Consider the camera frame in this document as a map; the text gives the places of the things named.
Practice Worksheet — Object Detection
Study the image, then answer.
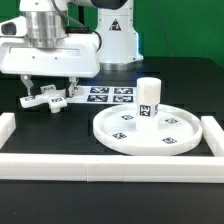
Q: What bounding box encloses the white fence rail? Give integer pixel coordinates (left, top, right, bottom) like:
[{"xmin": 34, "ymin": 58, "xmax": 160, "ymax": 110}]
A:
[
  {"xmin": 0, "ymin": 113, "xmax": 16, "ymax": 149},
  {"xmin": 201, "ymin": 116, "xmax": 224, "ymax": 157},
  {"xmin": 0, "ymin": 153, "xmax": 224, "ymax": 183}
]

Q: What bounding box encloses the sheet of fiducial markers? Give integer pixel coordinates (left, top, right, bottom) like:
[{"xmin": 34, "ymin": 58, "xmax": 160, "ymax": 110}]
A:
[{"xmin": 67, "ymin": 86, "xmax": 136, "ymax": 104}]

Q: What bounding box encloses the white left fence rail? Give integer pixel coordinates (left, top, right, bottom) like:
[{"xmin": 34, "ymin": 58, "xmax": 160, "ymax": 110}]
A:
[{"xmin": 0, "ymin": 113, "xmax": 16, "ymax": 149}]

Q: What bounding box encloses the white front fence rail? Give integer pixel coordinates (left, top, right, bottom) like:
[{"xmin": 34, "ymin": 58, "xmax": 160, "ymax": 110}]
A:
[{"xmin": 0, "ymin": 153, "xmax": 224, "ymax": 183}]

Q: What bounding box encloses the white round table top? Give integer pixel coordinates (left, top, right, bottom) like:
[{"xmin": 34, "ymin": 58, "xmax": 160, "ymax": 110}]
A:
[{"xmin": 93, "ymin": 104, "xmax": 202, "ymax": 156}]

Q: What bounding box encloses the white cross-shaped table base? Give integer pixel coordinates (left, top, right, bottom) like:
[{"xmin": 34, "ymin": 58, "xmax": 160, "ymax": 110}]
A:
[{"xmin": 19, "ymin": 84, "xmax": 83, "ymax": 114}]

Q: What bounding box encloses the white right fence rail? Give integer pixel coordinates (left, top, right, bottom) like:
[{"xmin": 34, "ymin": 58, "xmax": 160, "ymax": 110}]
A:
[{"xmin": 201, "ymin": 116, "xmax": 224, "ymax": 157}]

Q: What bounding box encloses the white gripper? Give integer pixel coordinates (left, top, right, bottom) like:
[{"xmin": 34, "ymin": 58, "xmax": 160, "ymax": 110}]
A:
[{"xmin": 0, "ymin": 15, "xmax": 100, "ymax": 97}]

